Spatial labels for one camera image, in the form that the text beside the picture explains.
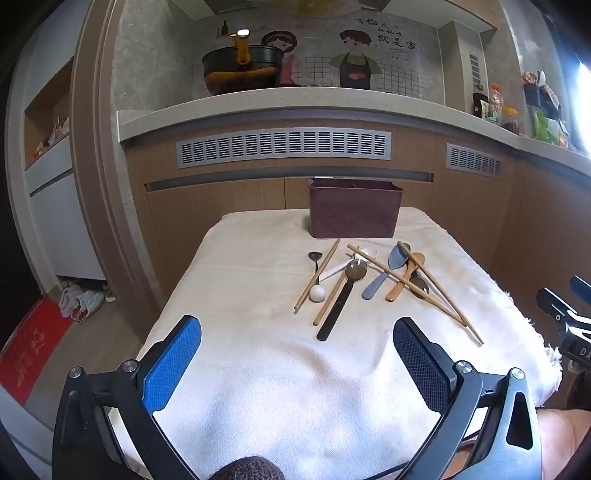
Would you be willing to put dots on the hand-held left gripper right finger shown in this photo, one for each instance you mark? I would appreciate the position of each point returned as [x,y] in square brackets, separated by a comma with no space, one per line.
[420,369]

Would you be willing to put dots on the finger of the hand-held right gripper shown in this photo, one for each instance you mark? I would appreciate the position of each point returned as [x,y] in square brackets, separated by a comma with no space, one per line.
[556,307]
[581,286]

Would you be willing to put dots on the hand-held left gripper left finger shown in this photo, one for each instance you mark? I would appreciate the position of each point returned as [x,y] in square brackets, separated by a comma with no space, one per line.
[173,364]

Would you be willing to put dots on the wooden chopstick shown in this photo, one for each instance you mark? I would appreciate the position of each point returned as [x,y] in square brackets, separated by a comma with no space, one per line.
[475,334]
[318,272]
[328,302]
[369,260]

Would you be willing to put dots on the orange wooden spoon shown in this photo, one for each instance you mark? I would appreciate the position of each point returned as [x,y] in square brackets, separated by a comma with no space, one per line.
[397,288]

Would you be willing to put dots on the dark olive spoon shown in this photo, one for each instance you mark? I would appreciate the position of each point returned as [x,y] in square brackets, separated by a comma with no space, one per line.
[419,285]

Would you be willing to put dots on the blue plastic spoon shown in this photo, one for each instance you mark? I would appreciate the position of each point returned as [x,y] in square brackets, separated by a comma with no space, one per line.
[376,288]

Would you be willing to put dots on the white ceramic spoon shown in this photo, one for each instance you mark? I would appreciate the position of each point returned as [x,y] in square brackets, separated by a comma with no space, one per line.
[317,293]

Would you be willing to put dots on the small metal spoon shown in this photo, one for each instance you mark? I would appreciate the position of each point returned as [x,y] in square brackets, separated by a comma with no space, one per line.
[315,255]

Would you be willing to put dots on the purple plastic utensil holder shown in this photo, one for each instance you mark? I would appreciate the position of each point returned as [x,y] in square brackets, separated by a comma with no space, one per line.
[353,212]

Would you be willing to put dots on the person's leg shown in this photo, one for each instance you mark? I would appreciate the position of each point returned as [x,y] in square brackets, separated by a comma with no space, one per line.
[563,443]

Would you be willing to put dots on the pile of soft slippers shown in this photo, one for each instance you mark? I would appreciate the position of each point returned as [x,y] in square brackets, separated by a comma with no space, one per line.
[83,302]

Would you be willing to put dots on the white tablecloth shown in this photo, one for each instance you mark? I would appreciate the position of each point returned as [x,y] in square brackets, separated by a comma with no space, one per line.
[286,392]

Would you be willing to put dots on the dark fuzzy object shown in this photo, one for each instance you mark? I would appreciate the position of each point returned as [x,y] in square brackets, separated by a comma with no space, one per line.
[247,468]

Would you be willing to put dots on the red floor mat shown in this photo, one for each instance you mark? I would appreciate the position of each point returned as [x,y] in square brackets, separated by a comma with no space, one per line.
[27,350]

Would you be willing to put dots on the green packets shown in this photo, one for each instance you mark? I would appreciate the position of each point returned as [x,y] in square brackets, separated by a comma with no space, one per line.
[549,129]

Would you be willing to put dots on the short grey vent grille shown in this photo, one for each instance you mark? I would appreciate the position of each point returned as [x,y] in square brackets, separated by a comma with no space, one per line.
[473,160]

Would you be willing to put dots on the wooden cabinet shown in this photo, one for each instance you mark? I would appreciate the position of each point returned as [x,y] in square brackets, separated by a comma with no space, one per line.
[231,194]

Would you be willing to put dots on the white shelf unit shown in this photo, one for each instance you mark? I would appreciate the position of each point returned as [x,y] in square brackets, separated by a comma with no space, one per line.
[60,207]

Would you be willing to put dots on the orange-capped bottle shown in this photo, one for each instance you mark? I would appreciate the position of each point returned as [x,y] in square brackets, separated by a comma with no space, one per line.
[496,104]

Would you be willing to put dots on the dark sauce bottle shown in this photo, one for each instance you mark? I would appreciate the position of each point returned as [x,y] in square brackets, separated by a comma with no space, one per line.
[481,106]

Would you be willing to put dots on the long grey vent grille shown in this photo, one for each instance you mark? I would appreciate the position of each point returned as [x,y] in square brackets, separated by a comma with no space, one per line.
[277,147]

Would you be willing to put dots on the white stone countertop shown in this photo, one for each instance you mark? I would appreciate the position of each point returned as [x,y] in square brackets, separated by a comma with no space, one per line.
[323,108]

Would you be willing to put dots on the cartoon wall poster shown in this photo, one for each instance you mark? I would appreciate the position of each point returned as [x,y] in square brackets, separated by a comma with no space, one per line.
[355,60]

